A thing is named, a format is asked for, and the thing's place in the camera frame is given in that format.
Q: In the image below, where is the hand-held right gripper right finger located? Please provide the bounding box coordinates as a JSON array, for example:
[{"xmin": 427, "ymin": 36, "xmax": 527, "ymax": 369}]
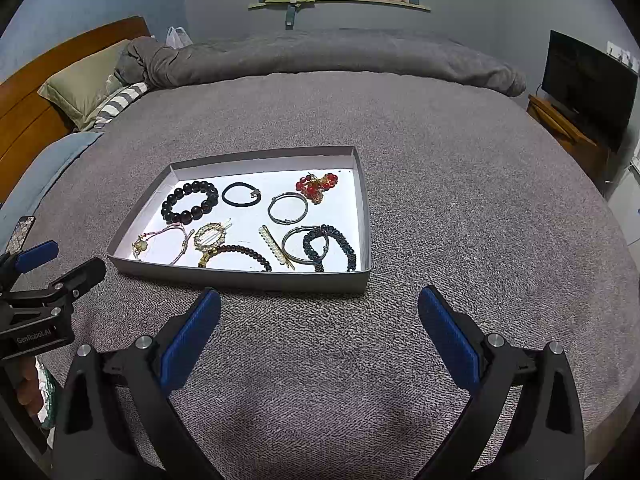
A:
[{"xmin": 417, "ymin": 285, "xmax": 587, "ymax": 480}]

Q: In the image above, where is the rolled grey duvet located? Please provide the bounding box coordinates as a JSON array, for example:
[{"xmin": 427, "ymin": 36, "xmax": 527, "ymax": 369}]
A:
[{"xmin": 114, "ymin": 29, "xmax": 527, "ymax": 97}]

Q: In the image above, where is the silver wire bangle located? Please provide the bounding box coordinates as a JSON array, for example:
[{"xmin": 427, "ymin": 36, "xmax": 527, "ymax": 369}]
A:
[
  {"xmin": 267, "ymin": 192, "xmax": 309, "ymax": 224},
  {"xmin": 281, "ymin": 226, "xmax": 331, "ymax": 265}
]

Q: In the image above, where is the round gold hair clip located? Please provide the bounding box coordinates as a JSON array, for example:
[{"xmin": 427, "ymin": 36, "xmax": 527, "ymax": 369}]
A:
[{"xmin": 192, "ymin": 217, "xmax": 233, "ymax": 253}]

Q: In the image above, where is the white and green plastic bag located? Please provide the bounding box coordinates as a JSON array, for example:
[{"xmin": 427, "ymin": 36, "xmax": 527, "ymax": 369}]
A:
[{"xmin": 37, "ymin": 360, "xmax": 63, "ymax": 431}]

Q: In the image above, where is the dark blue bead bracelet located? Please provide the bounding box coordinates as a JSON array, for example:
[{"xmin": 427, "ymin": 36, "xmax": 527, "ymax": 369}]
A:
[{"xmin": 301, "ymin": 224, "xmax": 358, "ymax": 273}]

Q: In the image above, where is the wooden television stand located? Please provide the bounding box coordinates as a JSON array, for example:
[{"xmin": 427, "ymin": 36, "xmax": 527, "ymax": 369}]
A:
[{"xmin": 526, "ymin": 94, "xmax": 613, "ymax": 181}]

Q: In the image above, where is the red bead ornament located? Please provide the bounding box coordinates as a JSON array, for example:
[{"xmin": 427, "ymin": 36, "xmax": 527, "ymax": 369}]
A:
[{"xmin": 295, "ymin": 172, "xmax": 339, "ymax": 206}]

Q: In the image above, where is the grey bed blanket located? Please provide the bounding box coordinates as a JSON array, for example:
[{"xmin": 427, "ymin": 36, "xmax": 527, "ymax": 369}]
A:
[{"xmin": 0, "ymin": 70, "xmax": 631, "ymax": 480}]

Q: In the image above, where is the wooden headboard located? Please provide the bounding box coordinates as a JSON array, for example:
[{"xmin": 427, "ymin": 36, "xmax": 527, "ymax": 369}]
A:
[{"xmin": 0, "ymin": 16, "xmax": 153, "ymax": 206}]

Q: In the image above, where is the black hair tie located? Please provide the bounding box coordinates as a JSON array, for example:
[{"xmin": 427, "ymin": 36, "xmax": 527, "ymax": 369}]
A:
[{"xmin": 221, "ymin": 181, "xmax": 263, "ymax": 207}]

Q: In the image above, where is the brown bead bracelet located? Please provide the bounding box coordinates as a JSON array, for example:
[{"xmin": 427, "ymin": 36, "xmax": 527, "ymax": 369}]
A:
[{"xmin": 197, "ymin": 244, "xmax": 273, "ymax": 273}]

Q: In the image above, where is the striped pillow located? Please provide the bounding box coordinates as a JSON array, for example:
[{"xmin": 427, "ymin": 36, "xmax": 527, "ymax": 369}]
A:
[{"xmin": 92, "ymin": 81, "xmax": 151, "ymax": 131}]

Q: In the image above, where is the olive pillow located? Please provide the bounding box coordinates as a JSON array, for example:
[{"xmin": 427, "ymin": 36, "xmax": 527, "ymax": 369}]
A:
[{"xmin": 37, "ymin": 39, "xmax": 135, "ymax": 132}]

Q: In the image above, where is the phone with patterned case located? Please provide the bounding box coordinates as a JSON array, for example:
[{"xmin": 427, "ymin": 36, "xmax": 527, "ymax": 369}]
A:
[{"xmin": 5, "ymin": 215, "xmax": 37, "ymax": 253}]

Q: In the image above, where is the black bead bracelet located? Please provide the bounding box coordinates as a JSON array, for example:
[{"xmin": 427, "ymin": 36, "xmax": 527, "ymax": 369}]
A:
[{"xmin": 161, "ymin": 180, "xmax": 220, "ymax": 225}]

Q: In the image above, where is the white cabinet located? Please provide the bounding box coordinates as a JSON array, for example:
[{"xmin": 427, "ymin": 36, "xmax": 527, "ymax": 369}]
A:
[{"xmin": 602, "ymin": 160, "xmax": 640, "ymax": 246}]

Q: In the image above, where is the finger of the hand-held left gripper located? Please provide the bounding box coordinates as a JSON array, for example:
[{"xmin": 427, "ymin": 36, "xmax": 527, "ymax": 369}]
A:
[
  {"xmin": 50, "ymin": 257, "xmax": 107, "ymax": 306},
  {"xmin": 0, "ymin": 240, "xmax": 60, "ymax": 281}
]

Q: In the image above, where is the light blue pillow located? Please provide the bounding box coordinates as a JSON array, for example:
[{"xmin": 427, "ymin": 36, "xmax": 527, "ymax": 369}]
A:
[{"xmin": 0, "ymin": 131, "xmax": 105, "ymax": 231}]

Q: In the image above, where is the black television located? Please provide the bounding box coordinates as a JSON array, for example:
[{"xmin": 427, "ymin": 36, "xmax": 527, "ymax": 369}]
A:
[{"xmin": 541, "ymin": 30, "xmax": 640, "ymax": 151}]

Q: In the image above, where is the person's left hand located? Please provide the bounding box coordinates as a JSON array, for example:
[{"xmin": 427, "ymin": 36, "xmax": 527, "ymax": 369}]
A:
[{"xmin": 15, "ymin": 357, "xmax": 41, "ymax": 408}]

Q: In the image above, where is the wooden window sill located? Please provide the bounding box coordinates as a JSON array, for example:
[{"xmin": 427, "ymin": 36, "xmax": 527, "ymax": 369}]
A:
[{"xmin": 247, "ymin": 0, "xmax": 431, "ymax": 12}]

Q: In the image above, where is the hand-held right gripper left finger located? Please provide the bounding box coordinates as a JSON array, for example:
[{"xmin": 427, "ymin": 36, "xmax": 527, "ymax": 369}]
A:
[{"xmin": 52, "ymin": 287, "xmax": 223, "ymax": 480}]

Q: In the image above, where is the pink string bracelet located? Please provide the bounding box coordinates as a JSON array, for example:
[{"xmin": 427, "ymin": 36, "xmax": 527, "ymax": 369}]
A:
[{"xmin": 131, "ymin": 222, "xmax": 196, "ymax": 267}]

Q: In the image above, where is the pearl bar hair clip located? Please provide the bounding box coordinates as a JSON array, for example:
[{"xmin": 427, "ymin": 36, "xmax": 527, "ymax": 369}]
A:
[{"xmin": 258, "ymin": 225, "xmax": 297, "ymax": 271}]

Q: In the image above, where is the white shallow tray box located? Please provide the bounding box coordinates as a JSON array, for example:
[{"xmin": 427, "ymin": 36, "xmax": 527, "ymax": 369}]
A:
[{"xmin": 106, "ymin": 146, "xmax": 372, "ymax": 295}]

